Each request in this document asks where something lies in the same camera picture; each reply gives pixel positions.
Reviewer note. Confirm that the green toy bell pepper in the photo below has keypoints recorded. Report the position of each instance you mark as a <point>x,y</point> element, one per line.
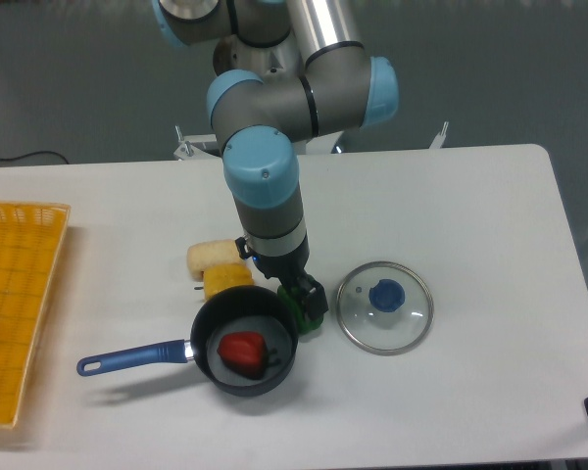
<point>303,322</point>

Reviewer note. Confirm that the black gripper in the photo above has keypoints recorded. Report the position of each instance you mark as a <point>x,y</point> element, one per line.
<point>289,269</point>

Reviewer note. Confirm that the red toy bell pepper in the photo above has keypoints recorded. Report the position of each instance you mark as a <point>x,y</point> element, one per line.
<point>247,354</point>

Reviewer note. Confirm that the beige toy bread roll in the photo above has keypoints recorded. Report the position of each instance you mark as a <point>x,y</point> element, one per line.
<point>204,255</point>

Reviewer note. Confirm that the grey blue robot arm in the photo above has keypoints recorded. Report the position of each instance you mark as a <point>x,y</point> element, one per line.
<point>349,88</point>

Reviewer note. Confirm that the black saucepan blue handle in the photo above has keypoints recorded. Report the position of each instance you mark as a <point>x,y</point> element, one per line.
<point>242,308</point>

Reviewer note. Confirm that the glass pot lid blue knob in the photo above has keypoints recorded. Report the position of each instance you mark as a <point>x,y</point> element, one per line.
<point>384,308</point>

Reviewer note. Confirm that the yellow wicker basket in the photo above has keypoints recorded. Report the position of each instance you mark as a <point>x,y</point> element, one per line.
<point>31,239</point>

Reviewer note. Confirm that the yellow toy corn cob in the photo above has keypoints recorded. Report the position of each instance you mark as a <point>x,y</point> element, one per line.
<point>219,278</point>

